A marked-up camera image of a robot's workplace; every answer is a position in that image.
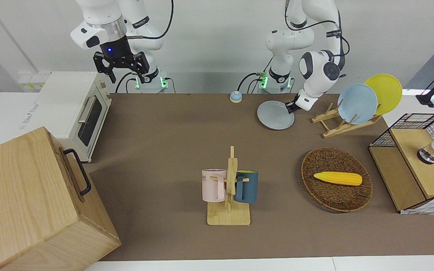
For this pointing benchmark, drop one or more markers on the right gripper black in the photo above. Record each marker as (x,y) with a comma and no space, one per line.
(115,51)

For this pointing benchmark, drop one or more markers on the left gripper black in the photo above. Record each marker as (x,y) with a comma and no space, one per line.
(298,102)

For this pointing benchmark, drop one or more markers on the gray round plate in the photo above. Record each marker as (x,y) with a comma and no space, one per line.
(273,114)

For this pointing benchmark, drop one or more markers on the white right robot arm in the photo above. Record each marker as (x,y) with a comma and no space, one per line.
(96,11)

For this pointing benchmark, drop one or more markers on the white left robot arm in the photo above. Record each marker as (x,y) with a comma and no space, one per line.
(288,37)

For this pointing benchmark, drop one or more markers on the wooden plate rack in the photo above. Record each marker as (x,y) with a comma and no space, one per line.
(337,130)

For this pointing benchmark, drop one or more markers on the light blue plate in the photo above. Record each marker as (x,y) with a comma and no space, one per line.
(357,103)

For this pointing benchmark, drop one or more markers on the yellow plate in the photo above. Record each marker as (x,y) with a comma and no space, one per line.
(388,90)

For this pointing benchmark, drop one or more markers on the blue dome desk bell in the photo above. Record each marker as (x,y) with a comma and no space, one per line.
(236,98)

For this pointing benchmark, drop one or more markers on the white toaster oven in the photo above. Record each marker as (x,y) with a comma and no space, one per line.
(66,98)

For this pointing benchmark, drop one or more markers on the yellow corn cob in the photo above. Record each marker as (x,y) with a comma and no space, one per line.
(337,178)

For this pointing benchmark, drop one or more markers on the dark blue mug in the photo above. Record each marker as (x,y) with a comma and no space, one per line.
(249,186)

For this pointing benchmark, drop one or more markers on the brown table cover sheet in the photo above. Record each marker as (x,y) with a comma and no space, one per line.
(164,150)

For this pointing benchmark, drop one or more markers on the brown wicker basket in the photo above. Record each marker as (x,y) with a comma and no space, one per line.
(333,199)

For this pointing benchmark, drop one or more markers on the pink mug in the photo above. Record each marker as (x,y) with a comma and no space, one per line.
(211,186)

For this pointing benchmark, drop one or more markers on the wooden mug tree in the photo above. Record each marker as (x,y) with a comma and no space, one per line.
(228,218)

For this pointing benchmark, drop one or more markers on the large wooden box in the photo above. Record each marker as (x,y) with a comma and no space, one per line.
(21,195)

